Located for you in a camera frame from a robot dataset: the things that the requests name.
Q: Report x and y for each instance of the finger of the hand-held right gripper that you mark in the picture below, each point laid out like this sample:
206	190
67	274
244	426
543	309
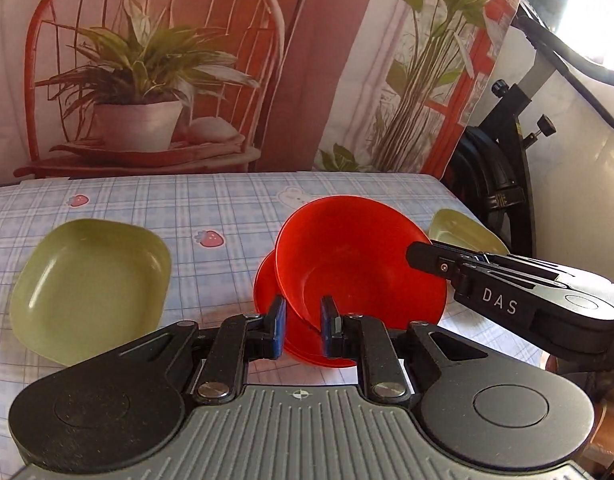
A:
434	262
517	261

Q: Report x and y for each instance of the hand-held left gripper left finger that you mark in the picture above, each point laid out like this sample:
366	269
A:
279	332

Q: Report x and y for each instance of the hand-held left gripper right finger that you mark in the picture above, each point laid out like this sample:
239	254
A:
328	332

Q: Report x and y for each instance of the small green square plate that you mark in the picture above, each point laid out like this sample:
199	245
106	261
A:
462	230

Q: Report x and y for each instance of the red plastic bowl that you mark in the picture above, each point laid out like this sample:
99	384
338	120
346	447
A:
357	250
267	290

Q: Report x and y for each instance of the large green square plate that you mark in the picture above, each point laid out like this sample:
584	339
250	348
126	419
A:
87	285

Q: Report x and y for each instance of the black exercise bike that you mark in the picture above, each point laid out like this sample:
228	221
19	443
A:
517	170

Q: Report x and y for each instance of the brown wooden object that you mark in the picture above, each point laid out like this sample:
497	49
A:
609	425

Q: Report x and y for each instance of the checked strawberry print tablecloth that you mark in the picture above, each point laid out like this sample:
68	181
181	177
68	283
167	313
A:
187	210

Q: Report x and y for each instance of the printed room scene backdrop cloth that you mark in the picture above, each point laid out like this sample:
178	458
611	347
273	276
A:
312	60

